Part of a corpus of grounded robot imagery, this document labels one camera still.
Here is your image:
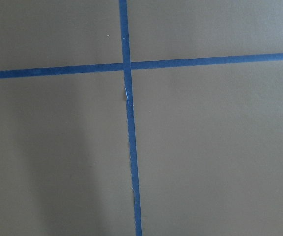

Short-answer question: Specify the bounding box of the brown paper table cover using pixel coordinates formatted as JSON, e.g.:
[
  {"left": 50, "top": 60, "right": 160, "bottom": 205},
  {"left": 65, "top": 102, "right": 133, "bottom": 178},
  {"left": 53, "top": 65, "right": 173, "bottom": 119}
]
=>
[{"left": 0, "top": 0, "right": 283, "bottom": 236}]

